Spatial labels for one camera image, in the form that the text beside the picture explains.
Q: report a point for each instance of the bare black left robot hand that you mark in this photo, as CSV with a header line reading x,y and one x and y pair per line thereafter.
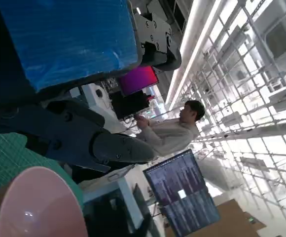
x,y
71,37

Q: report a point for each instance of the pink bowl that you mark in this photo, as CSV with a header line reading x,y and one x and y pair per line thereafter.
x,y
34,209

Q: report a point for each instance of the white plastic machine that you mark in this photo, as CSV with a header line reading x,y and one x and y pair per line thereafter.
x,y
93,108

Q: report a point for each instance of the monitor with pink screen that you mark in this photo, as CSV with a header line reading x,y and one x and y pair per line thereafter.
x,y
138,79

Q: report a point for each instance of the black monitor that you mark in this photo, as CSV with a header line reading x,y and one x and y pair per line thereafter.
x,y
128,106

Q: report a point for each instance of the long ceiling light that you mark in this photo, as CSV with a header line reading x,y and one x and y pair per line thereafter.
x,y
194,49

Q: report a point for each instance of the green cutting mat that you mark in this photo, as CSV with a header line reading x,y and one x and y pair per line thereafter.
x,y
0,160

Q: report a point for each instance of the person at desk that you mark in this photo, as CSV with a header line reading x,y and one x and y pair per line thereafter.
x,y
172,138

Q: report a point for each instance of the white framed glass cabinet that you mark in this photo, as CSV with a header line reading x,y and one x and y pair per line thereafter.
x,y
125,192

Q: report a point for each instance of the monitor showing code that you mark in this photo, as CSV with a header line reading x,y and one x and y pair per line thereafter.
x,y
175,175
192,214

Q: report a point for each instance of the black flat panel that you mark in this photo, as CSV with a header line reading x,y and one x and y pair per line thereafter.
x,y
143,212

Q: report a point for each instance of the white pipe rack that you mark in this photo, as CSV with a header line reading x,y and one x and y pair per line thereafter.
x,y
276,124

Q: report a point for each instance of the cardboard box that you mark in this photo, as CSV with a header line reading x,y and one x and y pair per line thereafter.
x,y
231,217

